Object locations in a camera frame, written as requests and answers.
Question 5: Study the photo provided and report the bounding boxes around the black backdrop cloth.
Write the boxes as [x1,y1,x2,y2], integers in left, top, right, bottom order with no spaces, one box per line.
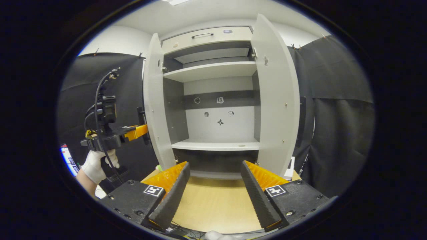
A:
[287,35,376,199]
[57,52,160,194]

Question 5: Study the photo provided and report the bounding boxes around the blue-edged white board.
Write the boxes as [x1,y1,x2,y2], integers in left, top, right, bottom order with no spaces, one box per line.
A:
[60,143,80,177]

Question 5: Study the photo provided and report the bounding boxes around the stack of books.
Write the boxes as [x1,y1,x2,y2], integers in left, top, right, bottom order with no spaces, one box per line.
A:
[284,156,296,181]

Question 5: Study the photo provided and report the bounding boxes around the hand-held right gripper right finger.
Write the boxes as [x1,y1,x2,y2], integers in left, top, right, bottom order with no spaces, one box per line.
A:
[240,160,331,233]

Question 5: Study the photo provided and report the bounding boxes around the grey cabinet shelf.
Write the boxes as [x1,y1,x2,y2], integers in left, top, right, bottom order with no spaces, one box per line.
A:
[171,138,260,151]
[162,61,258,83]

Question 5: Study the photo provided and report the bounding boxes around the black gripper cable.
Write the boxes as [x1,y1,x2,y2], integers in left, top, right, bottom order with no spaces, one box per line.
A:
[84,68,124,184]

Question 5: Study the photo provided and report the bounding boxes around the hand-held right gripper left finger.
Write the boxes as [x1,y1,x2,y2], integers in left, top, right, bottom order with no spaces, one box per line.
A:
[100,161,191,232]

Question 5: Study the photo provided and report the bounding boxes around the grey cabinet door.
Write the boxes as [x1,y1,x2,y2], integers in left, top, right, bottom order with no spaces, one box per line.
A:
[137,33,176,170]
[250,13,307,177]

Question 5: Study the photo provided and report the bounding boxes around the grey double-door shoe cabinet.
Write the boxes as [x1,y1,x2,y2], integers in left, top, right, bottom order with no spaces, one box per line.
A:
[137,13,307,180]

